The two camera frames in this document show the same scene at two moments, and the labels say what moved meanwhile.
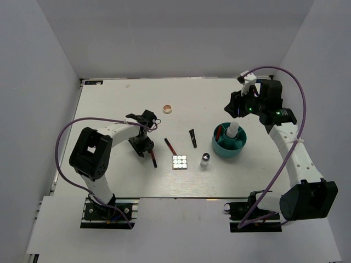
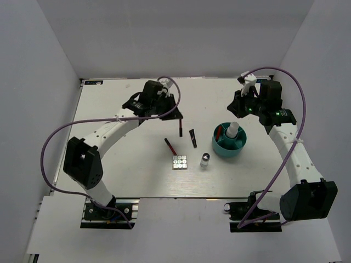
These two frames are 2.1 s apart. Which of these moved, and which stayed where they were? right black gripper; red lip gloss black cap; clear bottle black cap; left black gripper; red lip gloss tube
Moved: left black gripper; red lip gloss black cap
Stayed: right black gripper; clear bottle black cap; red lip gloss tube
